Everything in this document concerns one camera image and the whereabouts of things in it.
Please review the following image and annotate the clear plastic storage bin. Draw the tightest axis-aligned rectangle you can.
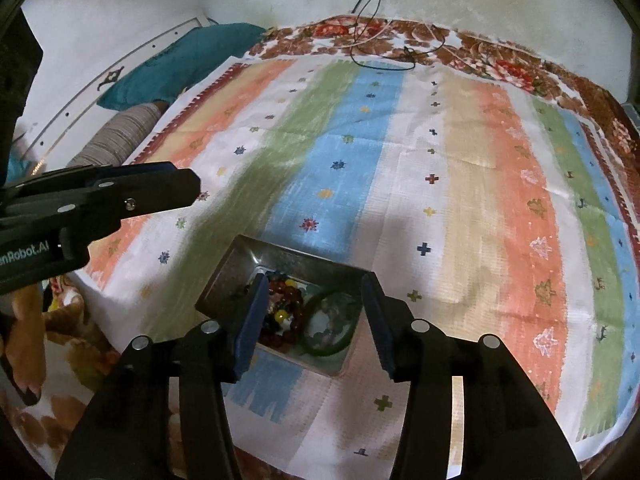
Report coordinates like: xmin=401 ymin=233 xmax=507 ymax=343
xmin=622 ymin=102 xmax=640 ymax=131

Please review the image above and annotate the green jade bangle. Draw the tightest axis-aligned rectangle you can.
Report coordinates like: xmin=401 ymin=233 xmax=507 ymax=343
xmin=300 ymin=289 xmax=361 ymax=358

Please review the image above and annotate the teal pillow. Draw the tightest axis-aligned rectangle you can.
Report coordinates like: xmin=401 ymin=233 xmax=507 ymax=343
xmin=98 ymin=23 xmax=266 ymax=112

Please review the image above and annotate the silver metal tin box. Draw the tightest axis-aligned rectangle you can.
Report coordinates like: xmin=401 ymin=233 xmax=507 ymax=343
xmin=195 ymin=235 xmax=366 ymax=377

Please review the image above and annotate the brown floral bed blanket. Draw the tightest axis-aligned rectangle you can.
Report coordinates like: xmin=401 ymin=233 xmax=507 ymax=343
xmin=0 ymin=14 xmax=640 ymax=480

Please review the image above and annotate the striped pastel cloth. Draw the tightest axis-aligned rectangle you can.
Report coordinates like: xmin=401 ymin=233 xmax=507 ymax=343
xmin=84 ymin=54 xmax=640 ymax=480

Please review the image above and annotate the grey striped rolled cloth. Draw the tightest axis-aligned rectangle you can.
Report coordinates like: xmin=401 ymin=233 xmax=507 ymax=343
xmin=67 ymin=100 xmax=169 ymax=168

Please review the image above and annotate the black charging cable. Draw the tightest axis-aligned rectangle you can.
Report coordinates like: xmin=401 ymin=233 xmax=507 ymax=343
xmin=348 ymin=0 xmax=446 ymax=72

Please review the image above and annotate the yellow black bead bracelet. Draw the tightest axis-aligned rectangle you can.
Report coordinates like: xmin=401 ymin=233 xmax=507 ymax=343
xmin=259 ymin=303 xmax=306 ymax=348

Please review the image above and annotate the person's left hand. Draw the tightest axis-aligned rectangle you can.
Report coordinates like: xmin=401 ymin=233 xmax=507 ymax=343
xmin=1 ymin=284 xmax=47 ymax=399

